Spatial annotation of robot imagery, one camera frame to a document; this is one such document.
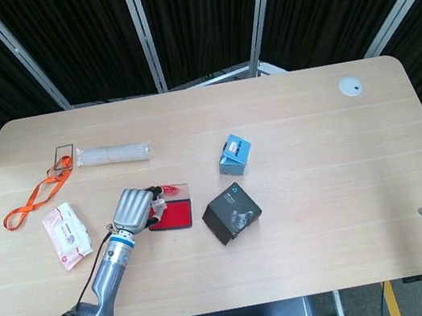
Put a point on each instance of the clear plastic tube pack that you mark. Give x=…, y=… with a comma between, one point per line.
x=112, y=154

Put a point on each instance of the pink wet wipes pack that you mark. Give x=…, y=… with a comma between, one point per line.
x=68, y=236

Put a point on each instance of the red ink pad case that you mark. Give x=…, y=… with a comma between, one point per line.
x=175, y=209

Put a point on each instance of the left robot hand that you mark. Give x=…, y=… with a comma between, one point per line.
x=134, y=211

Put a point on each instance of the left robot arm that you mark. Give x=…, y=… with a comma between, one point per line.
x=96, y=293

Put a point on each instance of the clear badge holder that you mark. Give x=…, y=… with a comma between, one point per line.
x=63, y=156

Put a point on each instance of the black product box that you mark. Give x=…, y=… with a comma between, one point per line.
x=231, y=213

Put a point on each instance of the blue cardboard box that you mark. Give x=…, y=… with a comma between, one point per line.
x=234, y=154

